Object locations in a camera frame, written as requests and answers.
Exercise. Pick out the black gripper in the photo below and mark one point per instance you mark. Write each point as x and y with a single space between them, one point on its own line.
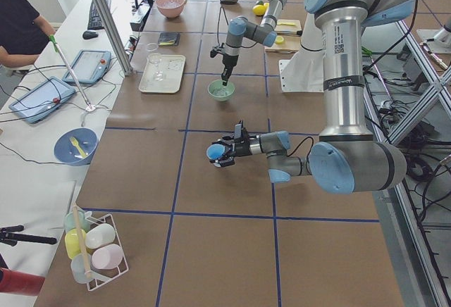
229 61
242 148

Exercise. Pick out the light blue cup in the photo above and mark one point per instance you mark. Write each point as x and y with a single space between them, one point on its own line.
215 152

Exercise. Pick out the green bowl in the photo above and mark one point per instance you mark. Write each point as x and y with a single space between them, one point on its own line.
218 83

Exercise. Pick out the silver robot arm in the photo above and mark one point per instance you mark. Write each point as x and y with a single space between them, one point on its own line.
240 28
346 158

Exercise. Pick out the ice cubes in bowl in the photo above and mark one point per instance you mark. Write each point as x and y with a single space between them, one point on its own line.
220 92

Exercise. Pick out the pink bowl of ice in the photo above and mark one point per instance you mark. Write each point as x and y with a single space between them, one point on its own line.
170 8

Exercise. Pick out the lemon half slice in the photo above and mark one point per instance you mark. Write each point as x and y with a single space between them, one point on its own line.
279 40

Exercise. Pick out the cream bear tray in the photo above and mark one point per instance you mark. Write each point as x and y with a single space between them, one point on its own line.
172 67

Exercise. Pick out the steel muddler bar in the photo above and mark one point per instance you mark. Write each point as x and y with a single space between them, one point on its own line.
289 33

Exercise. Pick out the wooden cutting board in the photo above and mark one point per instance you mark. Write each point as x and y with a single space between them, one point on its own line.
291 43

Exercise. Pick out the clear wine glass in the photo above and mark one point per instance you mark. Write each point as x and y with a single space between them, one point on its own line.
154 58

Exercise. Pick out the yellow plastic knife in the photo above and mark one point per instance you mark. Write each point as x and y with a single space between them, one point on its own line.
286 23

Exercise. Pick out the upper teach pendant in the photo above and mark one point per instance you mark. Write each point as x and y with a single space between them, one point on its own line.
90 66

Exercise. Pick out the teach pendant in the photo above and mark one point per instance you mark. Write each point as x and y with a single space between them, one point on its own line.
90 66
42 100

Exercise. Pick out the black keyboard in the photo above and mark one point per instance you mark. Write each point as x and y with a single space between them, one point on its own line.
94 19

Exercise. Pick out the green tipped metal rod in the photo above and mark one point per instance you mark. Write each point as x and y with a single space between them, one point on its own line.
89 106

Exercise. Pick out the black computer mouse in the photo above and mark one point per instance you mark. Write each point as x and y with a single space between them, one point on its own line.
89 34

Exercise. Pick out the light blue bucket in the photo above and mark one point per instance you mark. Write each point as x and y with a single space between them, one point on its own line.
66 153

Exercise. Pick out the yellow plastic fork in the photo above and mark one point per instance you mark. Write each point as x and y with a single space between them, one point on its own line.
76 144

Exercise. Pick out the white cup rack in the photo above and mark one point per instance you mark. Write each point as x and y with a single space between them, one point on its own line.
94 248

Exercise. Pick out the lower teach pendant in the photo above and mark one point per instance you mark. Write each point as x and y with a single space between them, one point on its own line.
42 100

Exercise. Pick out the person in black shirt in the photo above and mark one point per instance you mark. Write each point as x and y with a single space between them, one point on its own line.
24 33

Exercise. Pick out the black tripod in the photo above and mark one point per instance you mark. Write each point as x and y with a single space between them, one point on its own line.
11 235

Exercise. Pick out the red fire extinguisher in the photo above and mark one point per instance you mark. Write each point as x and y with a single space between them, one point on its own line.
19 283

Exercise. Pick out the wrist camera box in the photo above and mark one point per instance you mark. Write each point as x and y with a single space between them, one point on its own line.
240 132

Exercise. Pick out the aluminium frame post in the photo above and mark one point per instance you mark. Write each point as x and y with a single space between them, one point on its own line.
114 37

